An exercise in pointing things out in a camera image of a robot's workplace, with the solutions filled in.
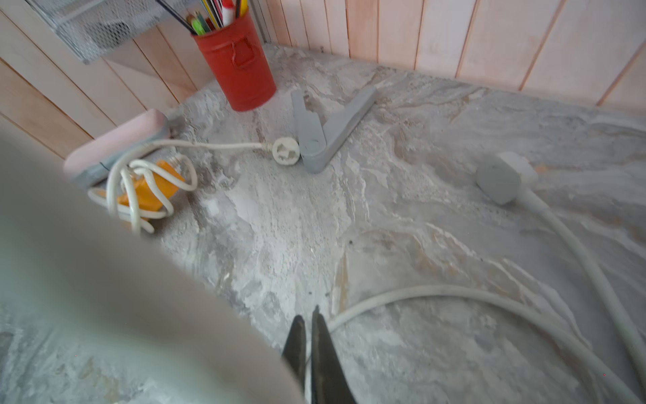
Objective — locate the pencils and pens bundle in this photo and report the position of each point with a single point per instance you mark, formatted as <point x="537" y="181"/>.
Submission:
<point x="220" y="14"/>

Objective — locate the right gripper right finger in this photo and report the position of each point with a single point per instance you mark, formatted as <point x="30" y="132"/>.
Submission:
<point x="328" y="382"/>

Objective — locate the white wire mesh shelf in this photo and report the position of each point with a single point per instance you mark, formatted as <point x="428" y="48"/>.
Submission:
<point x="93" y="29"/>

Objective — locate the yellow power strip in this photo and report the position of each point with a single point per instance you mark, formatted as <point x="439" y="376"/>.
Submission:
<point x="155" y="184"/>

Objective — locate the grey stapler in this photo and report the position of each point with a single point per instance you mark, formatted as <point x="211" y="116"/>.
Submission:
<point x="319" y="142"/>

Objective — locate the red metal pencil cup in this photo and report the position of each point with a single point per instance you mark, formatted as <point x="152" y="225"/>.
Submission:
<point x="237" y="60"/>

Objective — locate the white power strip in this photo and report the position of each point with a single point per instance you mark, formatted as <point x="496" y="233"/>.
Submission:
<point x="66" y="258"/>

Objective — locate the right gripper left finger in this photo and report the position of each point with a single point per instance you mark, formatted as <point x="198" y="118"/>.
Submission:
<point x="294" y="352"/>

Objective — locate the pink case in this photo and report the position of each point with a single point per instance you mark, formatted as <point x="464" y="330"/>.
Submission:
<point x="90" y="164"/>

